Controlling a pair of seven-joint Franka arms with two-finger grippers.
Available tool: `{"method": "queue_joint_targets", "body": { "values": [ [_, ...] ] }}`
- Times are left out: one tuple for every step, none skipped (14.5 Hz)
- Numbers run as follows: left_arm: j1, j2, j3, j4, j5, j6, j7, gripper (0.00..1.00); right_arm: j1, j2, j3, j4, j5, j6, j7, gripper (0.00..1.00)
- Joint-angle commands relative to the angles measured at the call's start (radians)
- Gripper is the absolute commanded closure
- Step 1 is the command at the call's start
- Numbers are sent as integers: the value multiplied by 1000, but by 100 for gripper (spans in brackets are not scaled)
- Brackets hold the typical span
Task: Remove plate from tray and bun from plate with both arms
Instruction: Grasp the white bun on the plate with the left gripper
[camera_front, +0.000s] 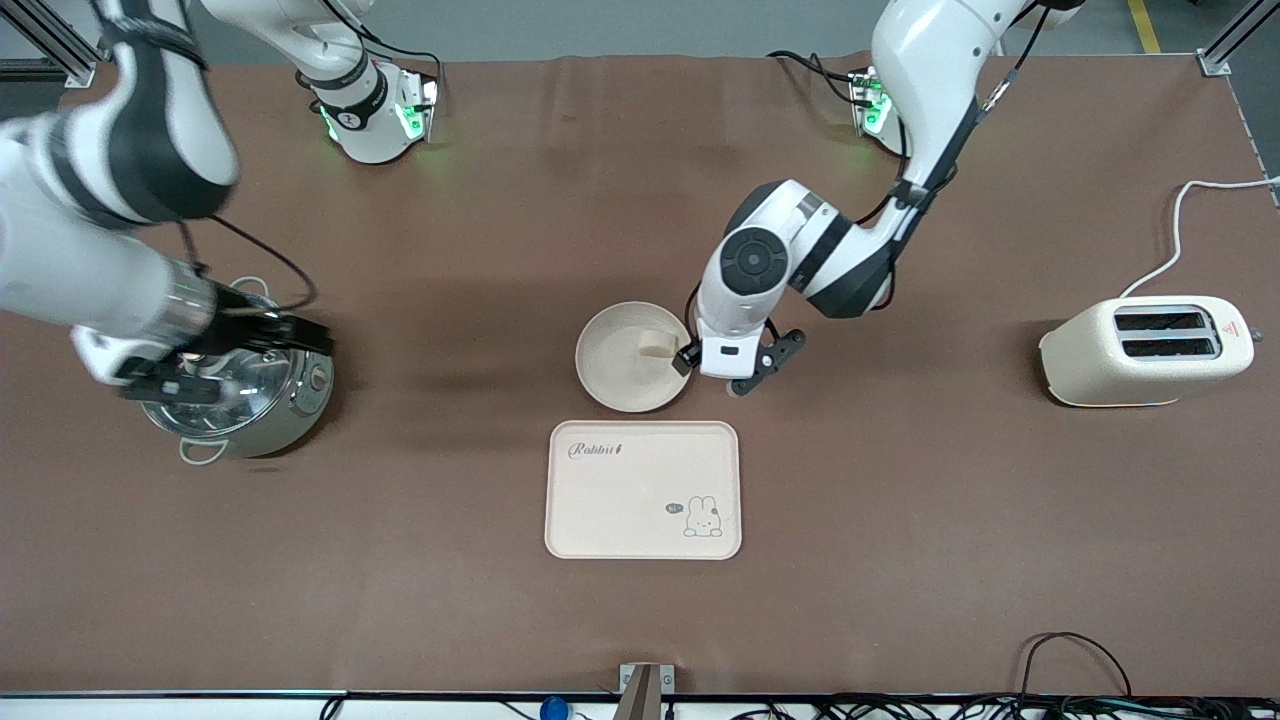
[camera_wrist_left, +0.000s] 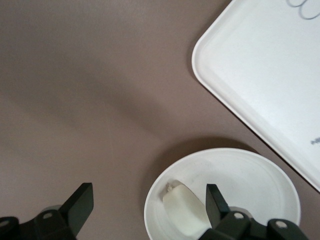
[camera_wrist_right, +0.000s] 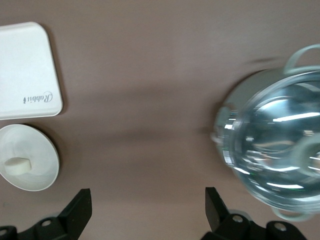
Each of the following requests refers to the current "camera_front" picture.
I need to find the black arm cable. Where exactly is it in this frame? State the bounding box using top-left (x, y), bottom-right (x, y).
top-left (855, 0), bottom-right (1051, 226)
top-left (178, 215), bottom-right (318, 313)

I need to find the metal bracket with post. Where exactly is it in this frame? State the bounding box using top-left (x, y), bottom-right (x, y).
top-left (615, 663), bottom-right (676, 720)

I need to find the round cream plate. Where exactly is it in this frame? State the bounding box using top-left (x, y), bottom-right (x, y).
top-left (575, 301), bottom-right (694, 413)

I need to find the aluminium frame profile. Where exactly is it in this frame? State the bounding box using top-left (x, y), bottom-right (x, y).
top-left (1198, 0), bottom-right (1280, 78)
top-left (0, 0), bottom-right (101, 89)

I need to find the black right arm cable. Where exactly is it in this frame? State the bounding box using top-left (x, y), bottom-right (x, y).
top-left (178, 215), bottom-right (318, 313)

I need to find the glass pot lid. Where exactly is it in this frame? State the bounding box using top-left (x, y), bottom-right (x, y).
top-left (140, 292), bottom-right (301, 438)

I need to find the black looped cable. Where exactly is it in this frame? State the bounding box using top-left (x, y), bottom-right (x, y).
top-left (1020, 632), bottom-right (1133, 701)

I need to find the white toaster power cable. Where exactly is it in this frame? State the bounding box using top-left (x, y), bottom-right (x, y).
top-left (1118, 178), bottom-right (1280, 299)

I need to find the black base cable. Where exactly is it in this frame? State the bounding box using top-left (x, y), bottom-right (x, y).
top-left (355, 35), bottom-right (446, 101)
top-left (765, 50), bottom-right (861, 106)

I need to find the cream rabbit print tray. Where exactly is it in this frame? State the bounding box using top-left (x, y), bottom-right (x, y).
top-left (544, 421), bottom-right (743, 561)

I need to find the metal connector plate green light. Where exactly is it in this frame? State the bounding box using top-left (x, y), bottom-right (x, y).
top-left (395, 75), bottom-right (441, 143)
top-left (850, 68), bottom-right (896, 136)

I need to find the brown table cover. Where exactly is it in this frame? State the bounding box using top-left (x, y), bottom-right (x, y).
top-left (0, 55), bottom-right (1280, 696)

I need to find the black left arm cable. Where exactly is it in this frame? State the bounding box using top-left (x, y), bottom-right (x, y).
top-left (855, 0), bottom-right (1051, 226)

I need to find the cream two-slot toaster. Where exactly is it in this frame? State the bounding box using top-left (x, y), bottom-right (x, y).
top-left (1038, 295), bottom-right (1263, 408)

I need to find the steel pot with glass lid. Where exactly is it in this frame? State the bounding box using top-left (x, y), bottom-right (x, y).
top-left (140, 277), bottom-right (336, 466)

